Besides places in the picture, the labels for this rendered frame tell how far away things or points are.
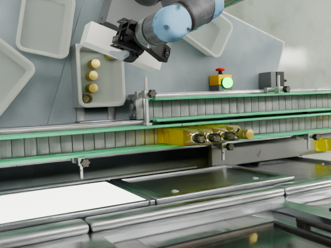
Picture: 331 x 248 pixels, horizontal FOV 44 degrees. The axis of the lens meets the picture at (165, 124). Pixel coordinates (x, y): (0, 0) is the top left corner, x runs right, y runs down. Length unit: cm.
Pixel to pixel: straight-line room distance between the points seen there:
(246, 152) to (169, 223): 87
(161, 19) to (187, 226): 46
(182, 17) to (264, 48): 111
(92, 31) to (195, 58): 68
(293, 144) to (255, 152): 21
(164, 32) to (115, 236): 44
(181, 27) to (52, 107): 73
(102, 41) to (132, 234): 56
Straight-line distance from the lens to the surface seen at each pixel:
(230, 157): 169
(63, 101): 152
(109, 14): 150
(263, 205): 109
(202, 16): 98
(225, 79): 171
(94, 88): 149
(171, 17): 91
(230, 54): 186
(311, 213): 101
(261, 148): 179
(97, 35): 119
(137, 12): 155
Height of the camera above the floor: 223
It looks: 62 degrees down
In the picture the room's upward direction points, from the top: 93 degrees clockwise
